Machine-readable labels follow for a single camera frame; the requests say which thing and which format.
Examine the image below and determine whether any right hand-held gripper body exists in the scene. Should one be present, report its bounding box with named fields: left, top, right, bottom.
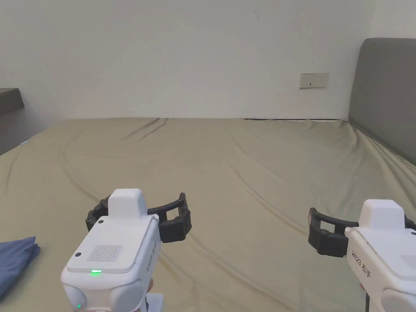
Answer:
left=344, top=199, right=416, bottom=312

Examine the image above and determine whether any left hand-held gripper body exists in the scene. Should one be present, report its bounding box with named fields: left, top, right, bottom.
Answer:
left=61, top=188, right=165, bottom=312

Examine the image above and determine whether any bed with pale green sheet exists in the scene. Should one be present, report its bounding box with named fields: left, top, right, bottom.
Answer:
left=0, top=117, right=416, bottom=312

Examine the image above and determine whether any dark blue garment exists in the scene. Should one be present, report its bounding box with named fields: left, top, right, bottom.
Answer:
left=0, top=236, right=41, bottom=299

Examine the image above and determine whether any grey padded headboard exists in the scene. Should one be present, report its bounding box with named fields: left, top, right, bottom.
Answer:
left=348, top=37, right=416, bottom=166

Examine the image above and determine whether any dark grey cabinet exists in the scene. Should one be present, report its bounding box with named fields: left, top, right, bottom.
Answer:
left=0, top=87, right=26, bottom=156

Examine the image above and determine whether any beige wall switch panel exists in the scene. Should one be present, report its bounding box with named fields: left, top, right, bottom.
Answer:
left=299, top=73, right=330, bottom=90

